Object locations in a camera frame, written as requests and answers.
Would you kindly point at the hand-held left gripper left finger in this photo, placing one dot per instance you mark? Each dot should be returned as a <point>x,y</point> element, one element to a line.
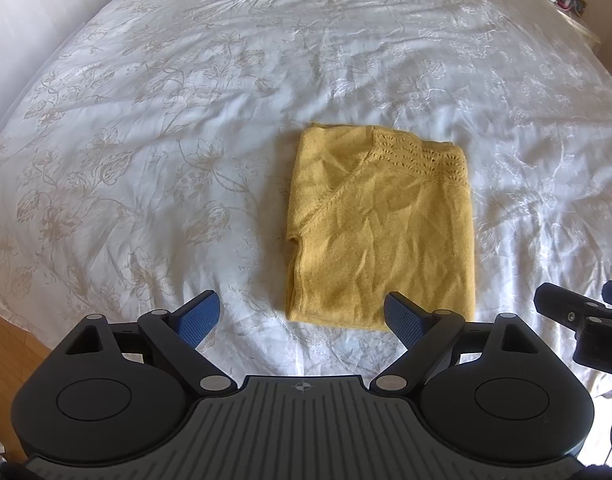
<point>201,317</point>

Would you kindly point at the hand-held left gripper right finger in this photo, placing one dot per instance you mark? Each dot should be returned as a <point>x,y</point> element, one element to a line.
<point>403,317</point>

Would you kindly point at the yellow knit sweater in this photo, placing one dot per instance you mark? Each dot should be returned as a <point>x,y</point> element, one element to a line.
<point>380,230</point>

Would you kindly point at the white floral bedspread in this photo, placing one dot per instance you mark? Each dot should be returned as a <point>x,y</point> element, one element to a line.
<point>186,135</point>

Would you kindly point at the white bedside table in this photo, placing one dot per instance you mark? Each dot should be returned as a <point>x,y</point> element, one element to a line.
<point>578,22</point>

